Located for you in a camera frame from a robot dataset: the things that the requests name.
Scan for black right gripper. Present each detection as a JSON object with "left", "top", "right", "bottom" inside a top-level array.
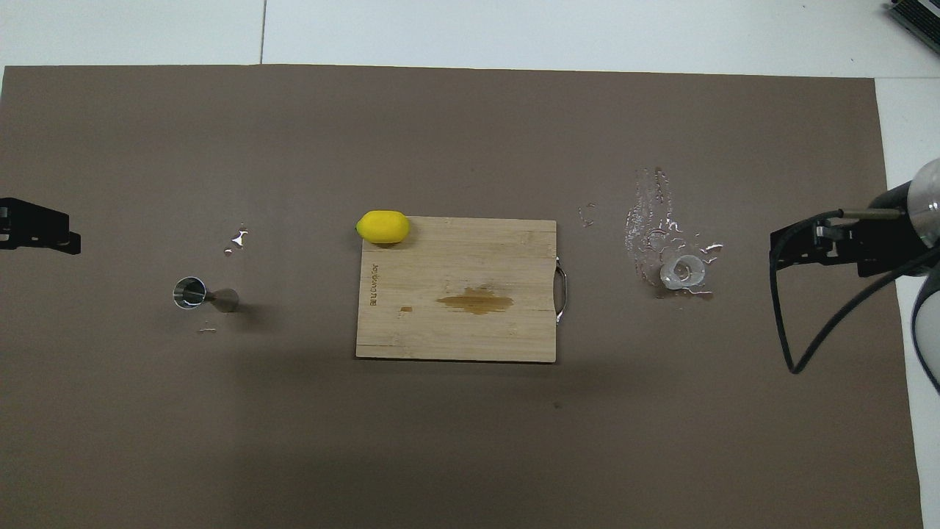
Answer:
[{"left": 769, "top": 184, "right": 917, "bottom": 279}]

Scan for clear plastic cup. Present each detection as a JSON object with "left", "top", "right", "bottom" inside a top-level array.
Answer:
[{"left": 659, "top": 253, "right": 707, "bottom": 290}]

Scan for steel double jigger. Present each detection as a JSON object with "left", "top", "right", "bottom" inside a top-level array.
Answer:
[{"left": 173, "top": 276, "right": 241, "bottom": 314}]

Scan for dark grey ribbed device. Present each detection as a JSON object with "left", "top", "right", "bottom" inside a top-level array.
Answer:
[{"left": 884, "top": 0, "right": 940, "bottom": 54}]

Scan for brown table mat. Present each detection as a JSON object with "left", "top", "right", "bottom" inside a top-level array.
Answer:
[{"left": 0, "top": 64, "right": 925, "bottom": 529}]

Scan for yellow lemon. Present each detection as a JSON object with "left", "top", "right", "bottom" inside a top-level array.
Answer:
[{"left": 356, "top": 210, "right": 411, "bottom": 245}]

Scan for wooden cutting board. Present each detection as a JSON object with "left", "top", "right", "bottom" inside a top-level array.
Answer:
[{"left": 355, "top": 216, "right": 568, "bottom": 364}]

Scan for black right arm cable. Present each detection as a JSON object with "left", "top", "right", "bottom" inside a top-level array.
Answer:
[{"left": 768, "top": 209, "right": 940, "bottom": 375}]

